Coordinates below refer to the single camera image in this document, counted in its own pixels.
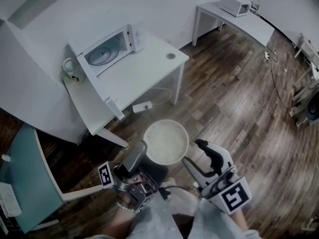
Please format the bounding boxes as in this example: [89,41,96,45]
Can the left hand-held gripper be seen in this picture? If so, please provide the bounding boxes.
[97,139,170,213]

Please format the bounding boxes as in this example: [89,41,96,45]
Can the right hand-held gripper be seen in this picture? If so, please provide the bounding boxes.
[181,138,253,216]

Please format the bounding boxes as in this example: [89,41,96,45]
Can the white bowl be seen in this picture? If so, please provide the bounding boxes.
[144,119,189,165]

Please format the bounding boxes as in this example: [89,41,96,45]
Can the white microwave with door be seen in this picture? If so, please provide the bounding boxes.
[67,23,145,78]

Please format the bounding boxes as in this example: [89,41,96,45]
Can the person's right forearm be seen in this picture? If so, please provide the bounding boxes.
[231,209,250,234]

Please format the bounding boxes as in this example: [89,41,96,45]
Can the person's left forearm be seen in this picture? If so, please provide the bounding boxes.
[101,194,140,239]

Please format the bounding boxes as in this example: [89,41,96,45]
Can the white power strip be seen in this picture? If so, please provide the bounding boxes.
[132,101,154,114]

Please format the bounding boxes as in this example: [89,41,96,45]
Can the person's light trousers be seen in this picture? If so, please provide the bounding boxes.
[84,188,264,239]

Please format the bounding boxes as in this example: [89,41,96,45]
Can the white rectangular bar device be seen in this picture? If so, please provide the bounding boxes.
[104,97,126,120]

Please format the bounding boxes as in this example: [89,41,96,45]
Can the white table with round grommet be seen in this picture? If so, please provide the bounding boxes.
[62,30,190,148]

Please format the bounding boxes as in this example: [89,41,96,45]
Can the white mug with cartoon print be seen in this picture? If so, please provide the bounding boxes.
[62,57,87,85]

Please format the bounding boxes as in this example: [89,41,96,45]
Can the glass turntable plate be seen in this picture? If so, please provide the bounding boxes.
[88,46,120,66]

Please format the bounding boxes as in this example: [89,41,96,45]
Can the dark round speaker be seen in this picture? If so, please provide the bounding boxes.
[305,90,319,121]

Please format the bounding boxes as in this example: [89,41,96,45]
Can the white stand base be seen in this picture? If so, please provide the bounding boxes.
[302,217,319,235]

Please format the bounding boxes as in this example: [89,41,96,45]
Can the long white table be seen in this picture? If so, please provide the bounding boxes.
[191,2,275,47]

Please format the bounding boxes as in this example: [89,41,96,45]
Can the white keyboard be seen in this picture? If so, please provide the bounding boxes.
[0,181,22,218]

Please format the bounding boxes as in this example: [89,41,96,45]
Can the white slatted rack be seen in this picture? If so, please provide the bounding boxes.
[293,33,319,66]

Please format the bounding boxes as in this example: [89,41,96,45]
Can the small white oven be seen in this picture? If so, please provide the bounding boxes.
[220,0,251,17]

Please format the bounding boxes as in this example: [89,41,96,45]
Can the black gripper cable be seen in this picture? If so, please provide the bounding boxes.
[158,184,191,199]

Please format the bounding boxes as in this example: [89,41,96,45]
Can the white bead bracelet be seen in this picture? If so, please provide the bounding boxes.
[115,201,141,214]

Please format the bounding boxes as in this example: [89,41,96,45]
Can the white power cable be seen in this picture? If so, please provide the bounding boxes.
[146,87,173,107]

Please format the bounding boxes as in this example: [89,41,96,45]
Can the black floor cable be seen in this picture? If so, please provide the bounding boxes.
[268,50,300,110]

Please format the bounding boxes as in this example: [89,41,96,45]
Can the wooden frame stand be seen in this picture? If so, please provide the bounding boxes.
[289,61,319,127]

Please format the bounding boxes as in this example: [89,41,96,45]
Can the teal desk with white frame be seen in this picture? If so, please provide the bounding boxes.
[0,122,105,235]

